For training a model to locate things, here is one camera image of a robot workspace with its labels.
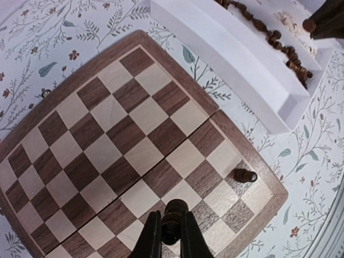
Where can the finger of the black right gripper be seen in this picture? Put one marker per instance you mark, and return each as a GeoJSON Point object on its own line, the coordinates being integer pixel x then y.
{"type": "Point", "coordinates": [326, 22]}

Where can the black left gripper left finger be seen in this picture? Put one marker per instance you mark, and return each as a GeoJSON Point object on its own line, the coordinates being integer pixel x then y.
{"type": "Point", "coordinates": [149, 243]}

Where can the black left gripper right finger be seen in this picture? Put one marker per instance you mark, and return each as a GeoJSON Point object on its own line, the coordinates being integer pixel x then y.
{"type": "Point", "coordinates": [193, 244]}

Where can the dark pawn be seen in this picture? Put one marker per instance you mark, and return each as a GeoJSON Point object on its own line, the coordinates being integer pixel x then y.
{"type": "Point", "coordinates": [245, 176]}

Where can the wooden chessboard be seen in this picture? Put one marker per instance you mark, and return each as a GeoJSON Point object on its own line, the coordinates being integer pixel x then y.
{"type": "Point", "coordinates": [120, 138]}

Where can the light chess pieces pile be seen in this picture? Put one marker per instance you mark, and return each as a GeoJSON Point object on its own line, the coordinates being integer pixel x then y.
{"type": "Point", "coordinates": [297, 31]}

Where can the dark chess pieces pile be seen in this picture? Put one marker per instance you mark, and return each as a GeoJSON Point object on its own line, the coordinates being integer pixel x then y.
{"type": "Point", "coordinates": [273, 39]}

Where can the white divided plastic tray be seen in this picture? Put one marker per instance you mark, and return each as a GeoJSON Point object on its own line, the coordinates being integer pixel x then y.
{"type": "Point", "coordinates": [241, 56]}

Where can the floral patterned table mat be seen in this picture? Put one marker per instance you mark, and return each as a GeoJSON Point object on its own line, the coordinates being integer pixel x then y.
{"type": "Point", "coordinates": [44, 42]}

